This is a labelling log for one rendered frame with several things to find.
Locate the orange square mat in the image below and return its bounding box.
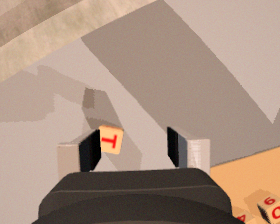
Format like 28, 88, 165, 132
210, 147, 280, 224

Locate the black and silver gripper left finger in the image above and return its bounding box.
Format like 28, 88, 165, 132
56, 129, 101, 181

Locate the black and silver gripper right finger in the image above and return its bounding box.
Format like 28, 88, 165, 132
167, 126, 210, 176

